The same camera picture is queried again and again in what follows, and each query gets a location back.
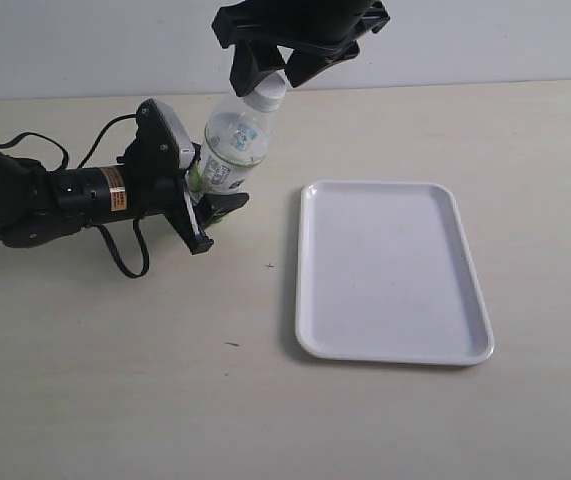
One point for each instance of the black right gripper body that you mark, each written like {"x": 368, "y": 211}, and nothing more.
{"x": 322, "y": 25}

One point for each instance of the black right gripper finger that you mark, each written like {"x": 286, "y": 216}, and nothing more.
{"x": 252, "y": 63}
{"x": 301, "y": 67}

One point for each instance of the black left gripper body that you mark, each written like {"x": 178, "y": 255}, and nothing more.
{"x": 154, "y": 193}

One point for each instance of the white bottle cap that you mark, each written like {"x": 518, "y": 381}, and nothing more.
{"x": 270, "y": 93}

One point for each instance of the clear plastic drink bottle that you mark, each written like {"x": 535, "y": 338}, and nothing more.
{"x": 235, "y": 141}

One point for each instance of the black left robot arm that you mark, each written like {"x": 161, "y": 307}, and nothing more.
{"x": 38, "y": 205}

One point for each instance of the white rectangular plastic tray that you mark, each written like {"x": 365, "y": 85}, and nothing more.
{"x": 385, "y": 275}

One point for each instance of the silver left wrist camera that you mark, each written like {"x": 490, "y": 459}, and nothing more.
{"x": 166, "y": 143}

